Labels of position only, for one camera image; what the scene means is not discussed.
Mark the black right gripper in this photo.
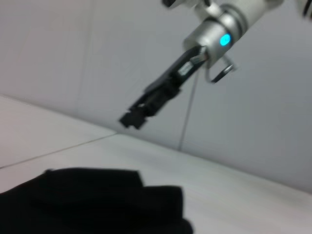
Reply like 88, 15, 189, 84
118, 45, 209, 131

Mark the black T-shirt with FREE print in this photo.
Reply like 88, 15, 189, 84
0, 166, 195, 234

